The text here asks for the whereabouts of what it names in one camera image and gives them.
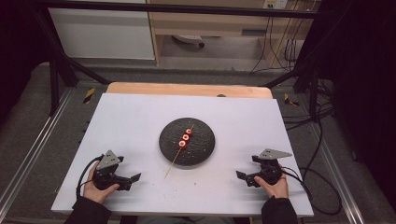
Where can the thin wooden skewer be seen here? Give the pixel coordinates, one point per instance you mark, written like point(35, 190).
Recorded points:
point(174, 161)

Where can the person's left hand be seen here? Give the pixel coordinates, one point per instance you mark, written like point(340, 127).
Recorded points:
point(96, 191)

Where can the person's right hand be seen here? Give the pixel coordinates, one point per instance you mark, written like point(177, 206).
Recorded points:
point(275, 188)

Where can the light wooden desk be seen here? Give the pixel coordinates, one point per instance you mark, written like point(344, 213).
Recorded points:
point(218, 23)

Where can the white cabinet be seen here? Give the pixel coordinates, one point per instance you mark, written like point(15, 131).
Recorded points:
point(102, 31)

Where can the white table board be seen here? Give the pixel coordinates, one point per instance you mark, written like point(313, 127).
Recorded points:
point(130, 124)

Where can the aluminium rail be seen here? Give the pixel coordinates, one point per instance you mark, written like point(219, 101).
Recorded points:
point(337, 174)
point(34, 146)

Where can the wooden table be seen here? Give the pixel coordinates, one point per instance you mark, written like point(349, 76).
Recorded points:
point(174, 89)

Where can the white power strip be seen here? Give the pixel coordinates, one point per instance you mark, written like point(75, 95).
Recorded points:
point(275, 3)

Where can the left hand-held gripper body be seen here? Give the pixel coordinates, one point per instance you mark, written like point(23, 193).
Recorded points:
point(107, 169)

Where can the round black plate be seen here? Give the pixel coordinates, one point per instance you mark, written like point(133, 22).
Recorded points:
point(199, 149)

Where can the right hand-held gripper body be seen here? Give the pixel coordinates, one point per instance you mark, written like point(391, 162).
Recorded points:
point(269, 169)

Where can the grey chair base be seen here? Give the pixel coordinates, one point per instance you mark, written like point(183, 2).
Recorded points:
point(190, 39)

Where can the black metal frame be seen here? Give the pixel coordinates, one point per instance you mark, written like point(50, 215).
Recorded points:
point(174, 8)

